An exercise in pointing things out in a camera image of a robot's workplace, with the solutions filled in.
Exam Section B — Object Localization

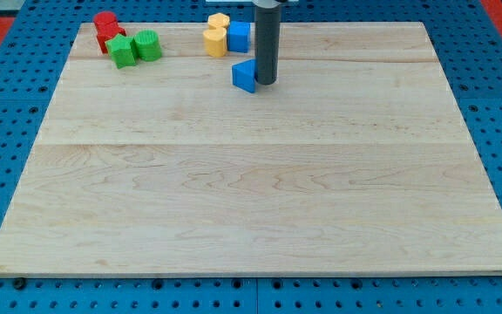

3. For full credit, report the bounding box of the blue triangle block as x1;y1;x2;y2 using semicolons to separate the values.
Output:
231;59;255;93

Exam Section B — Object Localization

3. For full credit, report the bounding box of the yellow heart block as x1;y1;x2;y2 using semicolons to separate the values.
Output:
202;28;227;58

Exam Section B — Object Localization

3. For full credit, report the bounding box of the light wooden board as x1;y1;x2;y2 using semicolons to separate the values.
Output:
0;22;502;278

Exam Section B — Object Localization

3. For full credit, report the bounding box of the blue cube block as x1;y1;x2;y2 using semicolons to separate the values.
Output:
227;21;251;53

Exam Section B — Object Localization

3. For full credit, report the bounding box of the yellow hexagon block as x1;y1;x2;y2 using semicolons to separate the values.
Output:
207;13;230;30

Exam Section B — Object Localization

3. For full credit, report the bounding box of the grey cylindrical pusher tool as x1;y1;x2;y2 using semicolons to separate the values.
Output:
253;0;282;85

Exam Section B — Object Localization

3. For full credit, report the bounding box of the green cylinder block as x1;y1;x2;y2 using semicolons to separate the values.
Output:
134;30;162;62

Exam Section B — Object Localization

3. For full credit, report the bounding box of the green star block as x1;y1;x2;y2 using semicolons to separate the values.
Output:
105;33;138;69

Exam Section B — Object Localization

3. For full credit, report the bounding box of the red star block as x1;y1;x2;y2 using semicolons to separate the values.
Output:
96;24;126;54

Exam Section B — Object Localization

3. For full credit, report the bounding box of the red cylinder block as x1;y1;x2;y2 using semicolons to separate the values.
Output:
92;10;118;31

